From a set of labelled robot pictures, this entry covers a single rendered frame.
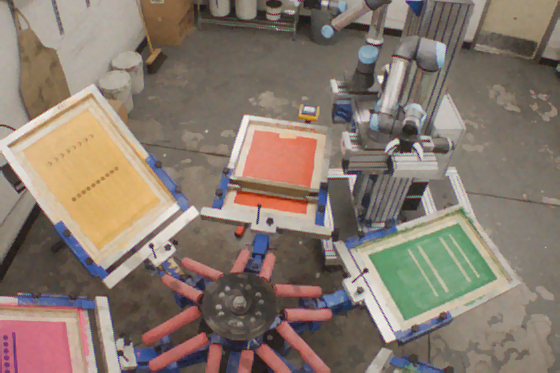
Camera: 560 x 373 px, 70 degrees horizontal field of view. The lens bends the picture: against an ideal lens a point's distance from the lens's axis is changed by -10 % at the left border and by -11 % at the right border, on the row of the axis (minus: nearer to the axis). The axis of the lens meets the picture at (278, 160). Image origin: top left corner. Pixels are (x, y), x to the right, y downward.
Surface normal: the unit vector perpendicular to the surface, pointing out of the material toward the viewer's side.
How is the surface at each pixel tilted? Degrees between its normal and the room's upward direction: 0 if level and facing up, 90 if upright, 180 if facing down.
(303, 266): 0
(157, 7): 90
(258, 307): 0
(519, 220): 0
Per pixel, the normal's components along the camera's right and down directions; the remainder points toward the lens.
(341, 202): 0.04, -0.69
